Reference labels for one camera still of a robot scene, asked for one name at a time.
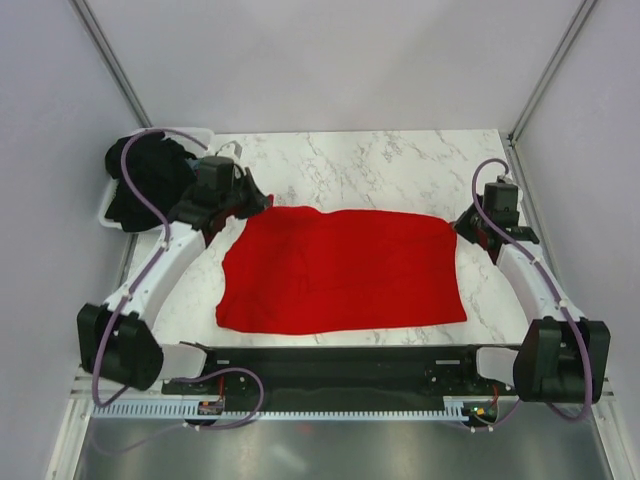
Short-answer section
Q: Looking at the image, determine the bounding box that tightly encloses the white plastic basket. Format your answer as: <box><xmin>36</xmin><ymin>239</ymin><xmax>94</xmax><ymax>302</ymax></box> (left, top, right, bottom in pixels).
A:
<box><xmin>97</xmin><ymin>126</ymin><xmax>217</xmax><ymax>234</ymax></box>

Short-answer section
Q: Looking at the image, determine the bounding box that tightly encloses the red t shirt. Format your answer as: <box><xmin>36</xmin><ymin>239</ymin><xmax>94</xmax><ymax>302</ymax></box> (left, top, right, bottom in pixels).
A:
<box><xmin>216</xmin><ymin>206</ymin><xmax>467</xmax><ymax>335</ymax></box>

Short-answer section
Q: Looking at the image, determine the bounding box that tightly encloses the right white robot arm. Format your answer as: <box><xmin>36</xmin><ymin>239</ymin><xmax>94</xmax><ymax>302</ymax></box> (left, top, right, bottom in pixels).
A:
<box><xmin>453</xmin><ymin>180</ymin><xmax>611</xmax><ymax>404</ymax></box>

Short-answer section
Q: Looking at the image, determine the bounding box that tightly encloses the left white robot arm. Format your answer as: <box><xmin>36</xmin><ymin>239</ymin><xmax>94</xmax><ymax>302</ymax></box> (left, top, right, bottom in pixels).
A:
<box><xmin>77</xmin><ymin>156</ymin><xmax>272</xmax><ymax>393</ymax></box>

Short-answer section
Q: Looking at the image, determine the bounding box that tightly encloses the black t shirt pile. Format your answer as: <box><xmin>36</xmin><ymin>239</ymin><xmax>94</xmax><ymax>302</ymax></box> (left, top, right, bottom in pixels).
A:
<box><xmin>103</xmin><ymin>129</ymin><xmax>199</xmax><ymax>234</ymax></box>

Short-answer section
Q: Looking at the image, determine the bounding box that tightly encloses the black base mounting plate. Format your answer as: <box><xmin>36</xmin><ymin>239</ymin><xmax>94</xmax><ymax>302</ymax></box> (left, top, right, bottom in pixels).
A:
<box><xmin>162</xmin><ymin>345</ymin><xmax>509</xmax><ymax>410</ymax></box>

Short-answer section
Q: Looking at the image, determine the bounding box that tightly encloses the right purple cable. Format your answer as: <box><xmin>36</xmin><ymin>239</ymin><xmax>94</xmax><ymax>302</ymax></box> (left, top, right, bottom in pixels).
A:
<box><xmin>464</xmin><ymin>158</ymin><xmax>594</xmax><ymax>436</ymax></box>

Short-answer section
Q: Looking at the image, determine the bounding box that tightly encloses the purple cable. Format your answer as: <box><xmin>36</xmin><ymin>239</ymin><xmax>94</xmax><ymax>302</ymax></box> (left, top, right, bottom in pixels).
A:
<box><xmin>464</xmin><ymin>158</ymin><xmax>594</xmax><ymax>436</ymax></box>
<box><xmin>92</xmin><ymin>127</ymin><xmax>266</xmax><ymax>454</ymax></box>

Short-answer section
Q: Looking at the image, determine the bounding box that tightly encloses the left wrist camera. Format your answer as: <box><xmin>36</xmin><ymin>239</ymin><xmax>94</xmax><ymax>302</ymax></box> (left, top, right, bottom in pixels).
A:
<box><xmin>215</xmin><ymin>140</ymin><xmax>243</xmax><ymax>162</ymax></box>

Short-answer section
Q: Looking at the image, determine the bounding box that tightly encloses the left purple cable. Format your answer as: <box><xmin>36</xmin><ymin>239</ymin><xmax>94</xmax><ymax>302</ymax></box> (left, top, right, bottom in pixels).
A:
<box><xmin>92</xmin><ymin>127</ymin><xmax>266</xmax><ymax>454</ymax></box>

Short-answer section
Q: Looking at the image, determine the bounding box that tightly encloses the right aluminium frame post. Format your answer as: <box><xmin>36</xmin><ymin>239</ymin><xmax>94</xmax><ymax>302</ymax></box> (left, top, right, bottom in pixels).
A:
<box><xmin>501</xmin><ymin>0</ymin><xmax>600</xmax><ymax>149</ymax></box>

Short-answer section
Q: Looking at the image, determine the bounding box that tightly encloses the aluminium frame post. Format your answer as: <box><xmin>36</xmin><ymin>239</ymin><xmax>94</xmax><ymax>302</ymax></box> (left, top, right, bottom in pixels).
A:
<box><xmin>69</xmin><ymin>0</ymin><xmax>152</xmax><ymax>127</ymax></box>
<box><xmin>501</xmin><ymin>0</ymin><xmax>600</xmax><ymax>149</ymax></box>

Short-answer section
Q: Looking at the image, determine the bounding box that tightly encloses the left aluminium frame post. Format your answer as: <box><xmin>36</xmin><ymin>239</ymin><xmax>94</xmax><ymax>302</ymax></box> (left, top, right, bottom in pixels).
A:
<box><xmin>69</xmin><ymin>0</ymin><xmax>152</xmax><ymax>127</ymax></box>

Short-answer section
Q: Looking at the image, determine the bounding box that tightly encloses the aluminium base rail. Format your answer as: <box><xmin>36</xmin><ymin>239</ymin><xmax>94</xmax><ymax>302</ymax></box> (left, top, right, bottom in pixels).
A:
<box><xmin>71</xmin><ymin>368</ymin><xmax>614</xmax><ymax>398</ymax></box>

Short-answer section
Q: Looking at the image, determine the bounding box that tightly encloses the white slotted cable duct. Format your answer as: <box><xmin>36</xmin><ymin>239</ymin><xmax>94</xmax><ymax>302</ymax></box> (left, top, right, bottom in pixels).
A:
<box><xmin>92</xmin><ymin>395</ymin><xmax>501</xmax><ymax>421</ymax></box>

